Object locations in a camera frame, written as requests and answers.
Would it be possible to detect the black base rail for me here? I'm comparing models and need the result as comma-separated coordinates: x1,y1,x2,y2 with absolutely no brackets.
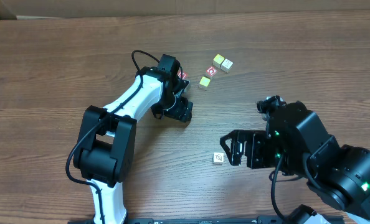
124,215,283,224

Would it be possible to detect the plain wooden block top right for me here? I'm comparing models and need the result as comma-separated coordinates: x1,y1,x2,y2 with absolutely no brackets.
221,58,233,73

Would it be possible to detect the wooden block with circle mark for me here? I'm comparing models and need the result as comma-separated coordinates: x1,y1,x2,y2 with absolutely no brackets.
212,152,224,164

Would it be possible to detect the yellow block top right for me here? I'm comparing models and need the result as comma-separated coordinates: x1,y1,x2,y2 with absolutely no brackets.
212,54,225,68

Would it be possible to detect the cardboard box edge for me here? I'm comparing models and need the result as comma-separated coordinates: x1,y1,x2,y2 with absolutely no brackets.
0,0,370,19

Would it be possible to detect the yellow block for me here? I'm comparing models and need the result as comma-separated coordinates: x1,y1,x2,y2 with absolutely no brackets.
199,77,211,90
212,54,225,68

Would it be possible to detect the red O block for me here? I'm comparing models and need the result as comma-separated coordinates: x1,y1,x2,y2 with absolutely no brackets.
205,66,217,80

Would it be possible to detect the red M block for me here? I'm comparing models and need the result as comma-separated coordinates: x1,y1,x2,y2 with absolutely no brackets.
178,71,187,80

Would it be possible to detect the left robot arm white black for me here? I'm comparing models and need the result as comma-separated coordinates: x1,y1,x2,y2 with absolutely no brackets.
65,54,193,223

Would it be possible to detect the yellow block middle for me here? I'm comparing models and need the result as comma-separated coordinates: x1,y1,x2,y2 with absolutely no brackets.
199,77,211,90

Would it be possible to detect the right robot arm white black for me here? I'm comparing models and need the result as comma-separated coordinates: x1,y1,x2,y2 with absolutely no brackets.
220,96,370,223

